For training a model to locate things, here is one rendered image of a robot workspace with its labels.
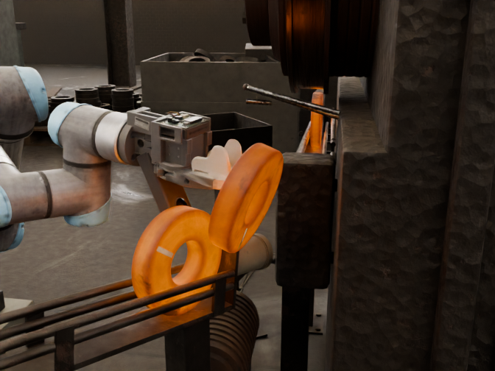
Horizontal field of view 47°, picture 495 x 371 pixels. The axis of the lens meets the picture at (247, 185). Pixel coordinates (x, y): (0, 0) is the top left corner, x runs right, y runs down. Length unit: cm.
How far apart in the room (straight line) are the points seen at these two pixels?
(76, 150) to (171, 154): 18
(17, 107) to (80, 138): 36
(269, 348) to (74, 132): 119
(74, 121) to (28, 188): 12
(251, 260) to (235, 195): 21
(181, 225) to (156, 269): 7
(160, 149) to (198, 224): 12
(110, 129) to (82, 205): 14
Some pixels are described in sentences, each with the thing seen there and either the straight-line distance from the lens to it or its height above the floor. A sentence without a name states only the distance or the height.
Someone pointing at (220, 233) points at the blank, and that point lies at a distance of 72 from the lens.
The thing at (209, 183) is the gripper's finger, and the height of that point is 82.
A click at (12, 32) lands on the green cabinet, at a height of 89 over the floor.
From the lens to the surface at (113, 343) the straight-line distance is 76.
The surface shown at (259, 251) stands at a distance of 90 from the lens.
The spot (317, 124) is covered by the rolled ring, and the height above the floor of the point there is 69.
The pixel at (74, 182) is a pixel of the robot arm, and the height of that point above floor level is 79.
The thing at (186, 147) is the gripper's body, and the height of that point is 87.
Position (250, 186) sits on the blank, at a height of 84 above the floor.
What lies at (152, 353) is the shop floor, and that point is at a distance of 190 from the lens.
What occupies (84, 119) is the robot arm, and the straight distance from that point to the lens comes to 89.
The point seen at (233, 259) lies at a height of 69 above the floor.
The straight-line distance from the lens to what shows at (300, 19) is 99.
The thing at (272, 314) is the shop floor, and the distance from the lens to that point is 208.
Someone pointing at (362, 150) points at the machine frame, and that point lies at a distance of 74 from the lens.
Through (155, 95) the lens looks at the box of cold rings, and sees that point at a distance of 372.
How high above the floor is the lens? 104
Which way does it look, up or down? 17 degrees down
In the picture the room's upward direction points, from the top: straight up
